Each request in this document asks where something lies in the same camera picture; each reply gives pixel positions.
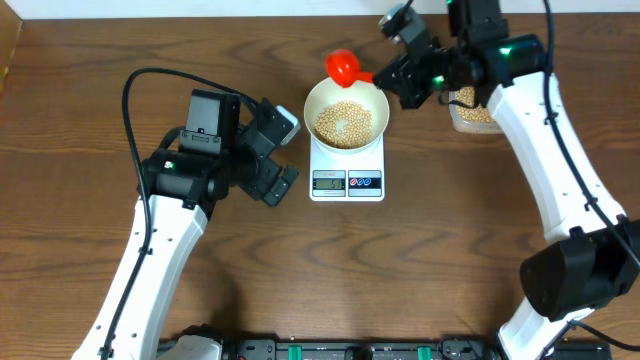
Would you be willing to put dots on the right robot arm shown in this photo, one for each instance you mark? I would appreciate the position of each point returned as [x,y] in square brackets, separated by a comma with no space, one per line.
[592,251]

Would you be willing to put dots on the clear plastic container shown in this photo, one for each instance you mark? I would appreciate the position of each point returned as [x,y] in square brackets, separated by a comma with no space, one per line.
[468,127]

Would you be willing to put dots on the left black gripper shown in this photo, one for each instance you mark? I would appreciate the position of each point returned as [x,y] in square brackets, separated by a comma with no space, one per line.
[258,186]

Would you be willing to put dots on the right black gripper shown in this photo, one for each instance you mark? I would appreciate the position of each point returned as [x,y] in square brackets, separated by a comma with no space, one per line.
[403,85]

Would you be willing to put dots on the soybeans in bowl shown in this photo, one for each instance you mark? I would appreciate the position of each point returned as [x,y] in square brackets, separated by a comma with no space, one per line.
[344,125]

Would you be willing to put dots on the red plastic measuring scoop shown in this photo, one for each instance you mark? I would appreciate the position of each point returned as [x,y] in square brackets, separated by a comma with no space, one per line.
[344,68]

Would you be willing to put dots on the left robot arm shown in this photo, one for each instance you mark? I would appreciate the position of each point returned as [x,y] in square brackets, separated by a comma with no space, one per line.
[193,168]

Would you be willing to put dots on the white round bowl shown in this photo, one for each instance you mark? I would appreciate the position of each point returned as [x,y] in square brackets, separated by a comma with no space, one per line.
[327,92]

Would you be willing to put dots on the soybeans pile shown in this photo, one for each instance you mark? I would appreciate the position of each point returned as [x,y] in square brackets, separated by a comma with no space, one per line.
[468,111]

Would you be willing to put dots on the cardboard panel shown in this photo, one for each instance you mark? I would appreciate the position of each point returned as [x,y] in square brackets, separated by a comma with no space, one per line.
[10,28]

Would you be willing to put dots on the white digital kitchen scale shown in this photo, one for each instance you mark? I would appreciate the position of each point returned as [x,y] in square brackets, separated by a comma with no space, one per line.
[347,175]

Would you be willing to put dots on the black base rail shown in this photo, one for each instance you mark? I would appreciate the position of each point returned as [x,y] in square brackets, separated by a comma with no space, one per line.
[198,347]

